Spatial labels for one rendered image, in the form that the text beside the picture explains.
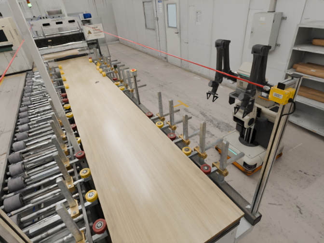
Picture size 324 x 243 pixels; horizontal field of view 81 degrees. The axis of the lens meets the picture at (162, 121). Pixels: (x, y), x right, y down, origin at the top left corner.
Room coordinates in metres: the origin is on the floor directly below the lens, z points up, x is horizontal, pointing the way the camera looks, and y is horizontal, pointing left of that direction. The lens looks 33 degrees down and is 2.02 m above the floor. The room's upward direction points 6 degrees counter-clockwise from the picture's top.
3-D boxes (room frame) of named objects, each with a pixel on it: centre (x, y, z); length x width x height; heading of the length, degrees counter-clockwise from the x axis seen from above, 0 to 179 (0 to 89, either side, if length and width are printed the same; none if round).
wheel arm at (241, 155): (1.08, -0.47, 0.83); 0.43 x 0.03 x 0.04; 116
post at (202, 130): (1.24, -0.33, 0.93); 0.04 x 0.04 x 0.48; 26
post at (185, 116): (1.47, -0.22, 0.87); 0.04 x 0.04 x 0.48; 26
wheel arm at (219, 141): (1.31, -0.37, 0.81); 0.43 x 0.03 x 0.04; 116
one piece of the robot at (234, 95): (1.84, -0.91, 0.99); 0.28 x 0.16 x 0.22; 26
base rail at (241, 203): (2.99, 0.52, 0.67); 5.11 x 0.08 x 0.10; 26
